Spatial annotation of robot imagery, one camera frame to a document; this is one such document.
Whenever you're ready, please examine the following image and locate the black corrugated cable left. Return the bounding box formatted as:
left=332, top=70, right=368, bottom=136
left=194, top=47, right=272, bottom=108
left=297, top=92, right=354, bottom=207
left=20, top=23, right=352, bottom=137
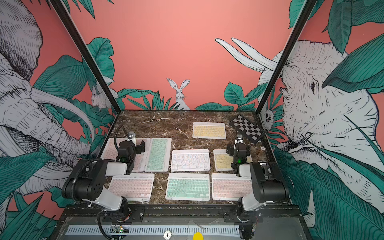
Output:
left=61, top=158, right=103, bottom=201

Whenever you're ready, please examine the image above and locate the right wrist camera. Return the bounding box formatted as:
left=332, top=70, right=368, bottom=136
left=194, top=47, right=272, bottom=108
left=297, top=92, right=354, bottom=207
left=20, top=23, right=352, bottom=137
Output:
left=235, top=134, right=244, bottom=144

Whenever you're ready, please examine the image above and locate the green keyboard upright left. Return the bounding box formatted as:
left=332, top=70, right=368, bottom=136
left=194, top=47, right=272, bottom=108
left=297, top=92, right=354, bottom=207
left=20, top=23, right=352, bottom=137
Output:
left=145, top=138, right=172, bottom=172

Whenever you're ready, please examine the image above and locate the black mounting rail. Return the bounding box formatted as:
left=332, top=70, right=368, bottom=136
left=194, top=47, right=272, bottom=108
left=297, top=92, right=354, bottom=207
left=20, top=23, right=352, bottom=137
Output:
left=58, top=203, right=304, bottom=224

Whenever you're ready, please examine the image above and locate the white vented strip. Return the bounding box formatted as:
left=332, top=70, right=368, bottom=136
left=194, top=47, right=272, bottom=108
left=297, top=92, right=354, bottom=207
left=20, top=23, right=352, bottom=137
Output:
left=65, top=225, right=240, bottom=237

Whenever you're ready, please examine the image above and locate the black frame post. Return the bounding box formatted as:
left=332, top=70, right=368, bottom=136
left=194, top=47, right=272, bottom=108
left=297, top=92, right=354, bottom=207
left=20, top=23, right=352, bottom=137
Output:
left=50, top=0, right=121, bottom=115
left=256, top=0, right=317, bottom=116

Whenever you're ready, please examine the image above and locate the pink keyboard front right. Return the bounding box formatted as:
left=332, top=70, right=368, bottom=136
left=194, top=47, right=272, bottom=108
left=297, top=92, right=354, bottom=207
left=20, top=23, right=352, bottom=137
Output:
left=211, top=174, right=253, bottom=201

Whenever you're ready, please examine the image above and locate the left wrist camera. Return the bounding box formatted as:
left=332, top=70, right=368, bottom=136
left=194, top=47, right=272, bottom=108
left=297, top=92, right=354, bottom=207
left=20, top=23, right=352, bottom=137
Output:
left=128, top=132, right=137, bottom=146

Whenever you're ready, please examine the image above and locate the green keyboard front centre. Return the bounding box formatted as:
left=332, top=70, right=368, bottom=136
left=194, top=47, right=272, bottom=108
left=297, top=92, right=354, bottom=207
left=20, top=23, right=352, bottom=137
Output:
left=166, top=173, right=211, bottom=202

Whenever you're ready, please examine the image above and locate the pink keyboard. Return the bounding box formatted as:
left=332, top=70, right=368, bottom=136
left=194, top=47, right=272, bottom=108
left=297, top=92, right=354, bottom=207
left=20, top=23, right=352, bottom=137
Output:
left=101, top=138, right=118, bottom=160
left=211, top=174, right=253, bottom=201
left=133, top=138, right=151, bottom=172
left=109, top=174, right=155, bottom=202

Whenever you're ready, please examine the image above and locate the yellow keyboard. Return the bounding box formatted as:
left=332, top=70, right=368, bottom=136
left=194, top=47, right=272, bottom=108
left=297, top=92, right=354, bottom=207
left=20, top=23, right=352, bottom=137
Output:
left=212, top=149, right=253, bottom=172
left=193, top=122, right=226, bottom=140

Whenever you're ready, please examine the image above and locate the black frame post left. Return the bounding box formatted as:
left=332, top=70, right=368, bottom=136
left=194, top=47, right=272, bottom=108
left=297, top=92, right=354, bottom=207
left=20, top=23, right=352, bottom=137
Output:
left=50, top=0, right=121, bottom=115

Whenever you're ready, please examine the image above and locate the white keyboard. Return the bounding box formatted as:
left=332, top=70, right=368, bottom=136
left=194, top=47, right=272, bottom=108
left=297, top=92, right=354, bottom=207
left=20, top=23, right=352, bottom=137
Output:
left=171, top=149, right=211, bottom=172

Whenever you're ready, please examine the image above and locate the black frame post right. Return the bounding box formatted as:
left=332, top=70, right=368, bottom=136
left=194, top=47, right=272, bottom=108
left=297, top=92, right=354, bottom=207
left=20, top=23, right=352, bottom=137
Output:
left=256, top=0, right=317, bottom=116

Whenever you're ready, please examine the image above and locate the pink keyboard far left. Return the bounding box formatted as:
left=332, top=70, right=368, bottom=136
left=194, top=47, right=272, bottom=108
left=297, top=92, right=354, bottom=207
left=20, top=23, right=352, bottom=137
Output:
left=101, top=138, right=118, bottom=160

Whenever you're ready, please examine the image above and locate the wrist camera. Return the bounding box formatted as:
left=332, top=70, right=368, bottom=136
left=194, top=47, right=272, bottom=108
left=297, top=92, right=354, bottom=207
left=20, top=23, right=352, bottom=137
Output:
left=128, top=132, right=137, bottom=146
left=235, top=134, right=244, bottom=144

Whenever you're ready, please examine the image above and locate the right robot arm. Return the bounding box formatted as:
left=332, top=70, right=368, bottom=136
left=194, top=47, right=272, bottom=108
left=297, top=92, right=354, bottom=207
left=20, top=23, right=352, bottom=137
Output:
left=226, top=143, right=290, bottom=223

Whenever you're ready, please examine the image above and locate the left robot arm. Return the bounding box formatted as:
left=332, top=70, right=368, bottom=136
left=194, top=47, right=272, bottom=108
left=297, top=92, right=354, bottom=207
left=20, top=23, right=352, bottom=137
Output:
left=62, top=141, right=146, bottom=222

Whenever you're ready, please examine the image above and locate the checkerboard calibration plate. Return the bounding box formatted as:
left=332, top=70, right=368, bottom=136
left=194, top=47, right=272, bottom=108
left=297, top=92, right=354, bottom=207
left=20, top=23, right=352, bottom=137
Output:
left=229, top=115, right=265, bottom=144

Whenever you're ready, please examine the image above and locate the pink keyboard front left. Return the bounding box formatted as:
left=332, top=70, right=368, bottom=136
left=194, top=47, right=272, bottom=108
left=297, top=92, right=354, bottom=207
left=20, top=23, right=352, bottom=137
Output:
left=109, top=174, right=155, bottom=202

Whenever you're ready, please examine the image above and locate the yellow round button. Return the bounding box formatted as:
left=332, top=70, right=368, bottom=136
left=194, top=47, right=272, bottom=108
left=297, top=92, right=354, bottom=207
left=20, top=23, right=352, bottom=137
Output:
left=193, top=232, right=204, bottom=240

